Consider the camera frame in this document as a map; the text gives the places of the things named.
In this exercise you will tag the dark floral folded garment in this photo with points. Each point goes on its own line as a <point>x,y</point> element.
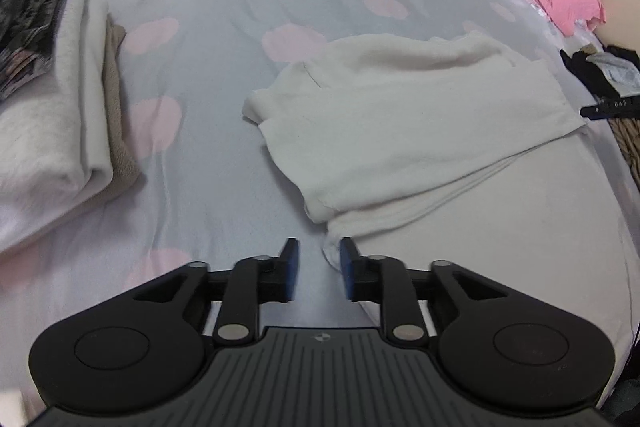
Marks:
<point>27,22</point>

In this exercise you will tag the beige folded garment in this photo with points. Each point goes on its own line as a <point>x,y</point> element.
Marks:
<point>117,132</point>

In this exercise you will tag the white folded fleece garment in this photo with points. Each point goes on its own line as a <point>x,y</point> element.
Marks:
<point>55,132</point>

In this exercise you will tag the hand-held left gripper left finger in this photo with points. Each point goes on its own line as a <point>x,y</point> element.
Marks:
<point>292,270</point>

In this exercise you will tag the brown patterned cloth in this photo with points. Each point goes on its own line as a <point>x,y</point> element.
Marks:
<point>629,142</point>

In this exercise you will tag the cream long-sleeved garment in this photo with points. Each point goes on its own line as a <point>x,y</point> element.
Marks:
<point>425,122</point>

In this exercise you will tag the black clothes pile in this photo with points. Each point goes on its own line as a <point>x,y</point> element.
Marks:
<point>595,72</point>

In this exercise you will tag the grey pink-dotted bed sheet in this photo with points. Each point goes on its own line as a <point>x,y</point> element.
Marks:
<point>210,132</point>

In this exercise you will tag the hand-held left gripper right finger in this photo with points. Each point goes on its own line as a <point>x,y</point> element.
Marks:
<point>346,273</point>

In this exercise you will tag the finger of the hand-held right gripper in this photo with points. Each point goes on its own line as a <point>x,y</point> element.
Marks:
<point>612,106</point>

